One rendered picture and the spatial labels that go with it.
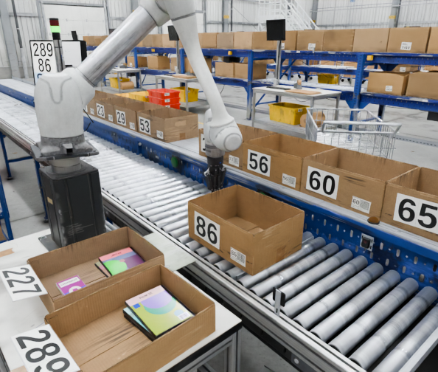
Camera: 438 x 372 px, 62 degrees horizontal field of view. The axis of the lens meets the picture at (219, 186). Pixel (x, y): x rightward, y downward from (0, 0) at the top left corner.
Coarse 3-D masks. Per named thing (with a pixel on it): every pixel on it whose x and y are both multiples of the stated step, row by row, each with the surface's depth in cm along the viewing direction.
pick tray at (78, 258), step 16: (96, 240) 141; (112, 240) 145; (128, 240) 150; (144, 240) 139; (48, 256) 130; (64, 256) 134; (80, 256) 138; (96, 256) 143; (144, 256) 142; (160, 256) 127; (48, 272) 132; (64, 272) 134; (80, 272) 134; (96, 272) 134; (128, 272) 120; (48, 288) 125; (96, 288) 114; (48, 304) 112; (64, 304) 109
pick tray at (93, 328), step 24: (120, 288) 115; (144, 288) 121; (168, 288) 123; (192, 288) 112; (72, 312) 105; (96, 312) 111; (120, 312) 114; (72, 336) 105; (96, 336) 105; (120, 336) 105; (144, 336) 105; (168, 336) 94; (192, 336) 101; (96, 360) 97; (120, 360) 97; (144, 360) 90; (168, 360) 97
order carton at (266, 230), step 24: (216, 192) 164; (240, 192) 171; (192, 216) 154; (216, 216) 141; (240, 216) 175; (264, 216) 163; (288, 216) 152; (240, 240) 133; (264, 240) 132; (288, 240) 142; (240, 264) 137; (264, 264) 136
